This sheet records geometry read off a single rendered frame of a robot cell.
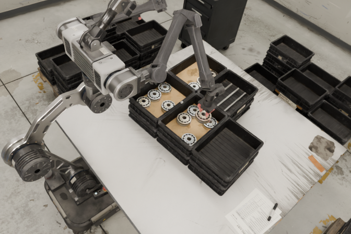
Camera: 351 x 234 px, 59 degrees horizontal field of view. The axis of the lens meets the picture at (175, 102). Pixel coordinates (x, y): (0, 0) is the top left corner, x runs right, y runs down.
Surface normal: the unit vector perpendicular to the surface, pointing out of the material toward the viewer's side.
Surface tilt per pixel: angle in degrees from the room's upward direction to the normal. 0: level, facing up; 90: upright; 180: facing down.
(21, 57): 0
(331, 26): 90
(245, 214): 0
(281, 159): 0
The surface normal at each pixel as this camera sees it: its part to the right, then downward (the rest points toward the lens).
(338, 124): 0.11, -0.66
